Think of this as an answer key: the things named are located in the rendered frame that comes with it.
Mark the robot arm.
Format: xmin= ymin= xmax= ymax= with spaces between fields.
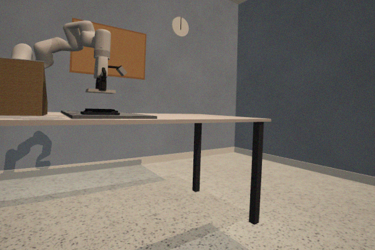
xmin=11 ymin=20 xmax=111 ymax=69

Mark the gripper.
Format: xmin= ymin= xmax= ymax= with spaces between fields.
xmin=94 ymin=56 xmax=110 ymax=91

